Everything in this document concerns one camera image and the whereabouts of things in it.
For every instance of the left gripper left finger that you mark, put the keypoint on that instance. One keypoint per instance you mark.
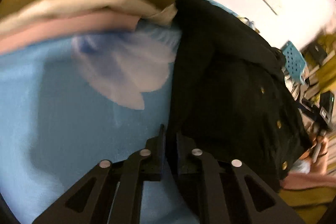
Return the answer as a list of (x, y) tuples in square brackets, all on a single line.
[(110, 192)]

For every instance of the right hand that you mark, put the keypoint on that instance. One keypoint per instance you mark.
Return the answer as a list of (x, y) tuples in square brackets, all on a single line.
[(318, 164)]

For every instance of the teal perforated storage rack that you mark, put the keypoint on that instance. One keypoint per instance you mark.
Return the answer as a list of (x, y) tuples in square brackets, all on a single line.
[(295, 63)]

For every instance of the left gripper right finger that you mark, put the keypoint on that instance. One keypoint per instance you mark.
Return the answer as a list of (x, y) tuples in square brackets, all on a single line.
[(221, 192)]

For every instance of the cream white garment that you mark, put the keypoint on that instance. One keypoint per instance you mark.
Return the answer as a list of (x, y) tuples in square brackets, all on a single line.
[(42, 9)]

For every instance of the blue floral bed sheet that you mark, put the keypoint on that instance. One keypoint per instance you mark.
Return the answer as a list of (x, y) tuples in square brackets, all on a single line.
[(55, 127)]

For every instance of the black coat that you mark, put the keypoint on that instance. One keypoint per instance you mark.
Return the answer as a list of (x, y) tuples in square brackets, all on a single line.
[(229, 94)]

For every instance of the pink garment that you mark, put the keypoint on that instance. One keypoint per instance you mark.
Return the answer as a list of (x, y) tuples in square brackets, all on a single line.
[(101, 20)]

